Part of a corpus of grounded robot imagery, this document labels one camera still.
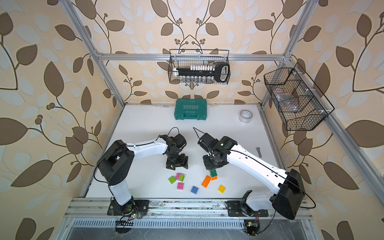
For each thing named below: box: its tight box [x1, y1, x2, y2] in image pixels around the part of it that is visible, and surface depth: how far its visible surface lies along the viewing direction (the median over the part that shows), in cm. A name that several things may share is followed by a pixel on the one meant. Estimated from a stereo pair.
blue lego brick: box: [190, 186, 199, 195], surface depth 81 cm
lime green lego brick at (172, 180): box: [168, 176, 177, 185], surface depth 84 cm
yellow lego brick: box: [217, 184, 226, 194], surface depth 82 cm
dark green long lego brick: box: [210, 169, 218, 177], surface depth 75 cm
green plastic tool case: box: [174, 98, 207, 121], surface depth 114 cm
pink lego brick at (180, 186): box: [177, 182, 184, 190], surface depth 82 cm
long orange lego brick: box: [201, 175, 211, 189], surface depth 84 cm
